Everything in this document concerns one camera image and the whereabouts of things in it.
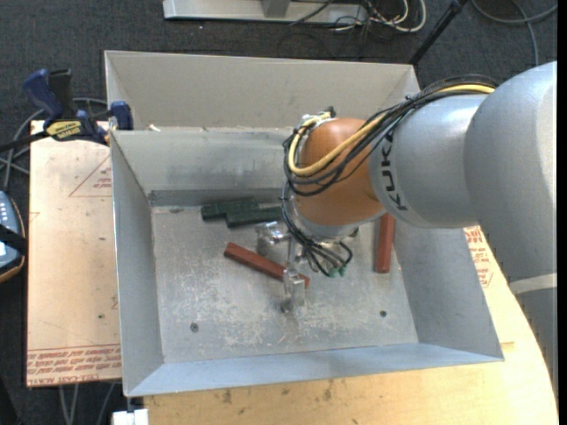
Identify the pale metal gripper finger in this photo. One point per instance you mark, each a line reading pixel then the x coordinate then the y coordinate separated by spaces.
pixel 294 291
pixel 271 237

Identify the dark green flat block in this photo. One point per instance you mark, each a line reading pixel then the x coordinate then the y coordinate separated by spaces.
pixel 254 217
pixel 226 209

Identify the red-brown flat block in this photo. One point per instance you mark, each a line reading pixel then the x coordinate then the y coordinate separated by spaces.
pixel 252 258
pixel 384 246

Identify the grey metal bin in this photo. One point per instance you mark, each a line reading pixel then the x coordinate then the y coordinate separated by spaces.
pixel 230 317

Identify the brown cardboard board, red print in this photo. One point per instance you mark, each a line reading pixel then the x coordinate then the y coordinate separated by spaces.
pixel 71 255

